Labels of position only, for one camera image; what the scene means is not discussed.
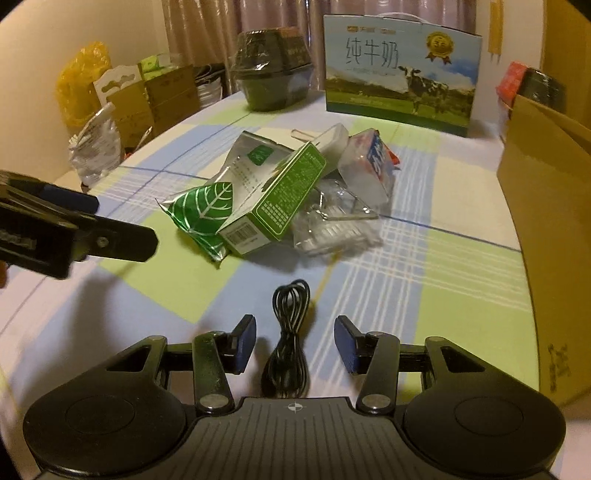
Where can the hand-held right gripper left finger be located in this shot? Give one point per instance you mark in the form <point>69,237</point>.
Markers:
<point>244,346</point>

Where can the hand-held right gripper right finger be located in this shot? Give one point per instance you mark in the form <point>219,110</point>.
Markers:
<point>346,347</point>

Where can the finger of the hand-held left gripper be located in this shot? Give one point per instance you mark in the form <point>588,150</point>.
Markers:
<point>74,201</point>
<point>120,240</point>

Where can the green leaf print packet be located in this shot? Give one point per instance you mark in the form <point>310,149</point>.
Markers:
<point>203,210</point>

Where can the clear plastic blister pack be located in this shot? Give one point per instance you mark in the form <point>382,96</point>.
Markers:
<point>334,226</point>

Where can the green paper carton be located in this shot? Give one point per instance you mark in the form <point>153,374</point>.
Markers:
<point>279,194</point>

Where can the clear plastic box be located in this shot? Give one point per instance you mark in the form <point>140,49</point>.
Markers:
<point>367,173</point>

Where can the red candy wrapper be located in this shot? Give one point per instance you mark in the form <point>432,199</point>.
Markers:
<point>394,159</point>

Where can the white square night light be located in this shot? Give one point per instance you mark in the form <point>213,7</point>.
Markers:
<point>331,138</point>

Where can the plaid cloth desktop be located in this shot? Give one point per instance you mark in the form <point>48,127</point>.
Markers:
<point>429,286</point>

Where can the white plastic bag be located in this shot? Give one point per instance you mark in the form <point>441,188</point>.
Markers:
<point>94,147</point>

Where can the cardboard box with white hanger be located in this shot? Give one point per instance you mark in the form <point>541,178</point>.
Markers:
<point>122,106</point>

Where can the yellow plastic bag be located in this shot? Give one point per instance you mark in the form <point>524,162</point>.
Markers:
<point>81,83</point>

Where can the plain brown cardboard box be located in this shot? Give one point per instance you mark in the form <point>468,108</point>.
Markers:
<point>173,94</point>

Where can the small light green box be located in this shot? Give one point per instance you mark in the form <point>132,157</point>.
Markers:
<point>154,64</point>

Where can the dark wrapped bowl set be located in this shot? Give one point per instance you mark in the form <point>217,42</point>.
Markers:
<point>270,71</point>

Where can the beige curtain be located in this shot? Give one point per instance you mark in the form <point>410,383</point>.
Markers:
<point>258,18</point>

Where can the milk carton with cow print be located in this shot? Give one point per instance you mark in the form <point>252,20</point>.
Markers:
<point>397,74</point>

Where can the dark bowl set red label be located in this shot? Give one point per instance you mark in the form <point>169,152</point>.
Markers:
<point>535,85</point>

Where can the tall cardboard panel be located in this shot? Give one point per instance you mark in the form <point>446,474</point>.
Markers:
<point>565,37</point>

